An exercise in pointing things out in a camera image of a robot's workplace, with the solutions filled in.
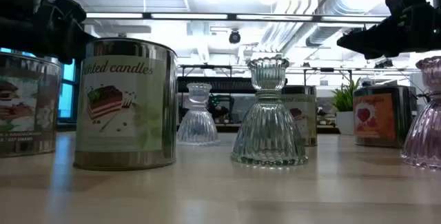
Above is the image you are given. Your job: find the black bar with light strips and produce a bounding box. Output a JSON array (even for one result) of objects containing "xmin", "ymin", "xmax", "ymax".
[{"xmin": 84, "ymin": 11, "xmax": 390, "ymax": 24}]

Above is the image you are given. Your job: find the pink glass candlestick holder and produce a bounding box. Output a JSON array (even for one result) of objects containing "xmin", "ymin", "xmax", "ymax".
[{"xmin": 400, "ymin": 55, "xmax": 441, "ymax": 170}]

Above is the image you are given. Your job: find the silver candle tin red label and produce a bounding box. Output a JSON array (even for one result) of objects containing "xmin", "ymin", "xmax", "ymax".
[{"xmin": 352, "ymin": 85, "xmax": 418, "ymax": 149}]

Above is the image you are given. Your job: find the clear glass candlestick holder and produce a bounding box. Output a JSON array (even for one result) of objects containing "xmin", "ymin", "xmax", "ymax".
[{"xmin": 176, "ymin": 81, "xmax": 221, "ymax": 147}]

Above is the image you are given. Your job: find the silver candle tin cake label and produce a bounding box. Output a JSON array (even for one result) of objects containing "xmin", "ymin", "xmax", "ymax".
[
  {"xmin": 280, "ymin": 85, "xmax": 318, "ymax": 147},
  {"xmin": 72, "ymin": 37, "xmax": 179, "ymax": 172}
]

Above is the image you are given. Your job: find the green plant in white pot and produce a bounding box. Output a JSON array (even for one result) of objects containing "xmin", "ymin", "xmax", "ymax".
[{"xmin": 331, "ymin": 77, "xmax": 362, "ymax": 136}]

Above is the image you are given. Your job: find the black background metal frame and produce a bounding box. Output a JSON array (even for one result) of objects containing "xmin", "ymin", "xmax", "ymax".
[{"xmin": 178, "ymin": 63, "xmax": 422, "ymax": 87}]

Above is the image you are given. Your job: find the green-tinted glass candlestick holder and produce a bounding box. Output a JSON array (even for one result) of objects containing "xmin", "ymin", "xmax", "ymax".
[{"xmin": 230, "ymin": 55, "xmax": 309, "ymax": 167}]

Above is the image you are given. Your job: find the silver candle tin brown label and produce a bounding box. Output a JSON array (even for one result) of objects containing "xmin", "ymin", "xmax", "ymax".
[{"xmin": 0, "ymin": 50, "xmax": 62, "ymax": 159}]

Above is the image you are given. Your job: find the black dome camera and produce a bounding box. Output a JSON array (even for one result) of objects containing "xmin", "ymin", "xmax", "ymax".
[{"xmin": 228, "ymin": 30, "xmax": 242, "ymax": 45}]

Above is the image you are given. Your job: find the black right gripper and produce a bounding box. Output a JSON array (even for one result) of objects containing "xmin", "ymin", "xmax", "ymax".
[{"xmin": 336, "ymin": 0, "xmax": 441, "ymax": 61}]

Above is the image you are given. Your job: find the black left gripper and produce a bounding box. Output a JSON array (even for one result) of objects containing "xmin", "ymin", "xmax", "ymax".
[{"xmin": 0, "ymin": 0, "xmax": 96, "ymax": 65}]

